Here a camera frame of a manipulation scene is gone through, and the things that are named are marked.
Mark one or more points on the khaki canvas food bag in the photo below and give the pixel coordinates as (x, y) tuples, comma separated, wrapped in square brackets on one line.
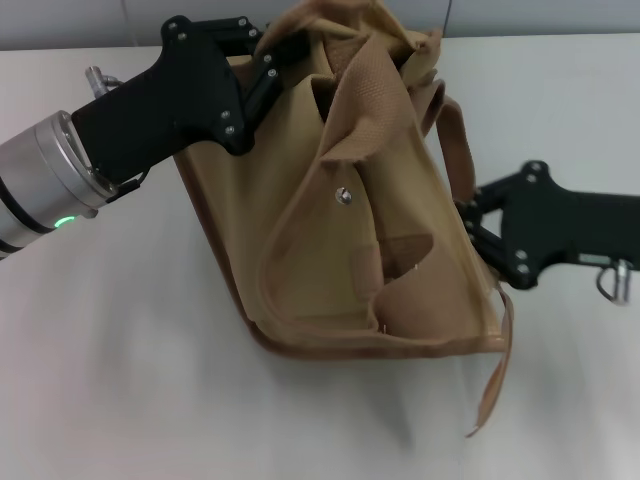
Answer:
[(310, 280)]

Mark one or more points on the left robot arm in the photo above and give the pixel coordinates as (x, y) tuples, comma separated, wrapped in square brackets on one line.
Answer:
[(35, 175)]

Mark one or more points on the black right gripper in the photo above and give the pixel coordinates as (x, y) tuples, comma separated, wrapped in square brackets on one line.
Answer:
[(560, 225)]

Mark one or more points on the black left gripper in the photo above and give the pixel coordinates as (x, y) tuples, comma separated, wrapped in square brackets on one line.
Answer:
[(170, 100)]

